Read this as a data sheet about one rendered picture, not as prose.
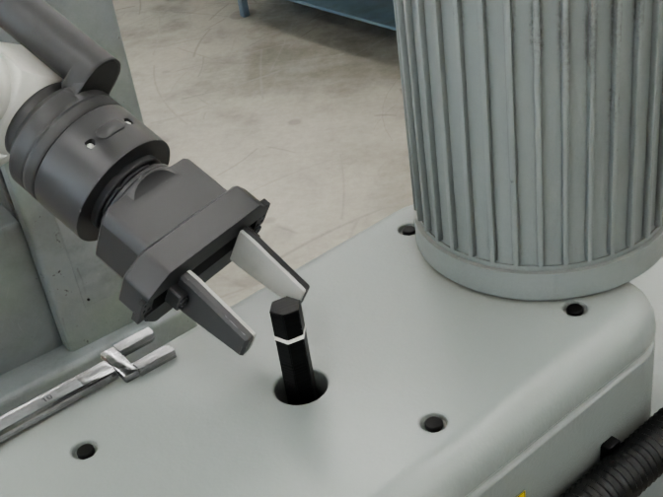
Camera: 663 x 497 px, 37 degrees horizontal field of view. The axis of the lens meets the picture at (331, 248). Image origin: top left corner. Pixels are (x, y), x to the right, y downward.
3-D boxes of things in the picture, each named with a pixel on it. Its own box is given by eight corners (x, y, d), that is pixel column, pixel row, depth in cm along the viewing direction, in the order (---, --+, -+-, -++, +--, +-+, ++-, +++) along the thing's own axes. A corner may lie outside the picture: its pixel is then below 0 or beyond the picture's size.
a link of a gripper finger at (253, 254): (306, 286, 65) (237, 229, 67) (293, 314, 68) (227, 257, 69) (321, 274, 66) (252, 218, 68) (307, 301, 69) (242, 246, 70)
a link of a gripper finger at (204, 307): (247, 355, 65) (179, 295, 66) (258, 328, 62) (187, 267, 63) (231, 369, 64) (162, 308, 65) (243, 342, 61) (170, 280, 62)
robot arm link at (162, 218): (251, 259, 74) (136, 164, 76) (283, 175, 67) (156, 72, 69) (131, 355, 66) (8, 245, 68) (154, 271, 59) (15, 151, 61)
